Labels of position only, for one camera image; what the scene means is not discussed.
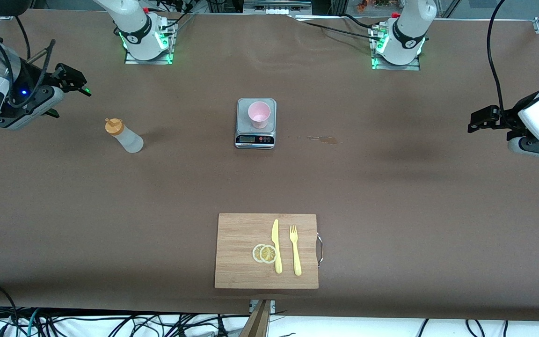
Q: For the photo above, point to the translucent orange-capped sauce bottle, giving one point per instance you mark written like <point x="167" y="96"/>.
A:
<point x="127" y="139"/>

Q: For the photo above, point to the yellow plastic knife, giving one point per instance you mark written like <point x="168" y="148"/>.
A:
<point x="276" y="248"/>

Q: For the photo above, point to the lemon slice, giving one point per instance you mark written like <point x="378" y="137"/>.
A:
<point x="256" y="252"/>
<point x="268" y="254"/>

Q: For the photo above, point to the metal table bracket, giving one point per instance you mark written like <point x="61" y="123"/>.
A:
<point x="272" y="306"/>

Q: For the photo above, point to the pink plastic cup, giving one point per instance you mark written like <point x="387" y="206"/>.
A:
<point x="259" y="114"/>

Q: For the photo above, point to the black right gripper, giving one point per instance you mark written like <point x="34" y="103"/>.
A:
<point x="30" y="79"/>

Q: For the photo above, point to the wooden post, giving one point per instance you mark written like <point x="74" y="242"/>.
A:
<point x="256" y="323"/>

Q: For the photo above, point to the yellow plastic fork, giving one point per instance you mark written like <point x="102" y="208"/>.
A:
<point x="295" y="252"/>

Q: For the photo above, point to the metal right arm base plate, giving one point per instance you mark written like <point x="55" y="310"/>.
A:
<point x="134" y="60"/>

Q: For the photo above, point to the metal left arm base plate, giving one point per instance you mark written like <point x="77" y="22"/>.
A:
<point x="396" y="67"/>

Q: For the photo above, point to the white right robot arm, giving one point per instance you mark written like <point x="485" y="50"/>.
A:
<point x="136" y="32"/>

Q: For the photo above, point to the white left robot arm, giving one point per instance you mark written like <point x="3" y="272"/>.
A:
<point x="407" y="37"/>

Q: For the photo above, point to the bamboo cutting board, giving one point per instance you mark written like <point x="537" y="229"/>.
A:
<point x="241" y="252"/>

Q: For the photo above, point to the silver digital kitchen scale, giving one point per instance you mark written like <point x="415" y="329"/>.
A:
<point x="256" y="135"/>

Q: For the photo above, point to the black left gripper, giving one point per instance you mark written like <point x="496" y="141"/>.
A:
<point x="506" y="117"/>

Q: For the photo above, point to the white power strip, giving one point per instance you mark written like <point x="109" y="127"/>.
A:
<point x="276" y="6"/>

